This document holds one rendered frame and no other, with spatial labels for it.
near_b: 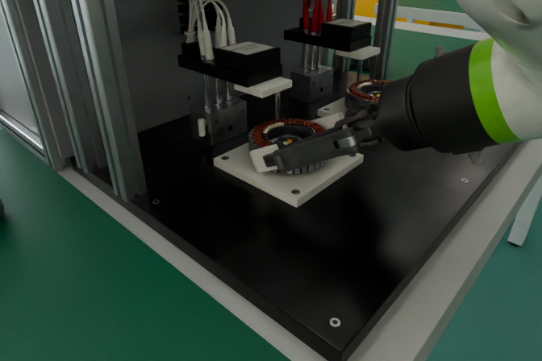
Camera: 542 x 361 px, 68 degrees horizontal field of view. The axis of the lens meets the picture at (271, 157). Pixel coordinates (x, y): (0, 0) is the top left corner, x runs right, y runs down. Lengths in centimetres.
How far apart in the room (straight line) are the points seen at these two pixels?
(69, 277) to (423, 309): 35
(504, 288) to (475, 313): 18
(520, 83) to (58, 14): 47
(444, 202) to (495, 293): 110
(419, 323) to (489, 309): 115
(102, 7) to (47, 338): 31
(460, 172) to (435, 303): 23
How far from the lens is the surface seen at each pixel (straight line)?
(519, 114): 36
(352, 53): 72
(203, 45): 61
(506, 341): 149
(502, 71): 36
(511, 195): 63
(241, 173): 53
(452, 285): 46
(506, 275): 170
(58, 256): 50
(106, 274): 46
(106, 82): 46
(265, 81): 55
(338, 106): 75
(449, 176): 59
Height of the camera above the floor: 105
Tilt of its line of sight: 29 degrees down
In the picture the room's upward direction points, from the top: straight up
